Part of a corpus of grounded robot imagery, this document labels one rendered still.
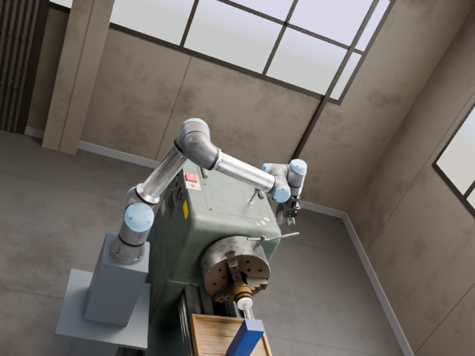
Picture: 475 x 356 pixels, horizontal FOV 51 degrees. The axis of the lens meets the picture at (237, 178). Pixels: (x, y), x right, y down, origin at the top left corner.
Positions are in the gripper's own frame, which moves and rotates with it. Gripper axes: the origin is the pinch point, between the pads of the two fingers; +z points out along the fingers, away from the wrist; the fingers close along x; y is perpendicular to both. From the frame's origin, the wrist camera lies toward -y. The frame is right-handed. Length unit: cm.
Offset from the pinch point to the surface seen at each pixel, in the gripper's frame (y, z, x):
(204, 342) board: 36, 37, -40
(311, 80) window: -227, 24, 98
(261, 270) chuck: 14.5, 17.0, -11.4
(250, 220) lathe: -8.7, 5.8, -13.3
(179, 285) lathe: -1, 39, -47
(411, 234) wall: -115, 115, 174
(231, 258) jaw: 14.4, 8.4, -27.1
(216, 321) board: 24, 39, -32
